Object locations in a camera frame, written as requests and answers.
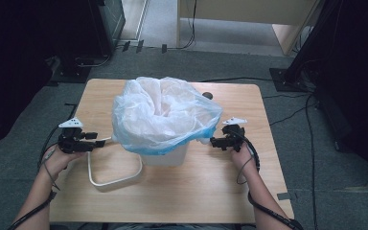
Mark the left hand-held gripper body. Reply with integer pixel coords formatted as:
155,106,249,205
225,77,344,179
57,117,93,155

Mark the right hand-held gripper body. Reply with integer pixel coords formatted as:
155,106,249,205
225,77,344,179
221,116,248,153

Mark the white bin rim ring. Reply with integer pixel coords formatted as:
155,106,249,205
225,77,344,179
86,136,145,188

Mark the white trash bin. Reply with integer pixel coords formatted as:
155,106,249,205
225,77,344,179
139,136,213,168

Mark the translucent blue-edged trash bag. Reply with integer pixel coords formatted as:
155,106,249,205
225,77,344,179
110,76,224,157

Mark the person's left hand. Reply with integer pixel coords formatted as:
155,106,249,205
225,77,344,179
42,147,87,180

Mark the person's right hand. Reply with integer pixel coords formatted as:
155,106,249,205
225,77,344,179
230,143,257,173

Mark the black flat stand base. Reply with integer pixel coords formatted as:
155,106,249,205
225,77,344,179
52,56,93,84

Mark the black stand base with pole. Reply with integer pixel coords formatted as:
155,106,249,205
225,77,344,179
269,0,344,94

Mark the dark curtain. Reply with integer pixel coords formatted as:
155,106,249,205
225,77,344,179
0,0,57,152

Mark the black cabinet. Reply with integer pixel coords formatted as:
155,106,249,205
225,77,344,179
60,0,127,59

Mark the beige wooden desk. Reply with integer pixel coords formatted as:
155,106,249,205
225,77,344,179
175,0,321,58

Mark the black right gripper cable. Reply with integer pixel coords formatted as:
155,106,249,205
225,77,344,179
240,132,305,230

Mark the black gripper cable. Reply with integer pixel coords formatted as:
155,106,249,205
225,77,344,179
240,132,305,230
7,125,65,230

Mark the thin grey right wrist cable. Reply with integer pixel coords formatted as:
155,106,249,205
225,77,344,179
236,156,253,186

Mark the thin grey wrist cable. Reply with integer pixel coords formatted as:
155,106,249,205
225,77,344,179
41,149,61,192
236,156,253,186

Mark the thin grey left wrist cable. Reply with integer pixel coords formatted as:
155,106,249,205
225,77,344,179
41,149,61,192

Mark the long black floor cable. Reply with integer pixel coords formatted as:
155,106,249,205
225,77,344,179
304,93,320,230

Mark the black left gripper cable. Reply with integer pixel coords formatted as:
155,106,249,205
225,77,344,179
7,125,65,230

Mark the black hanging cable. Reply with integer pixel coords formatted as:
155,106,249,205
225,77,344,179
175,0,198,51

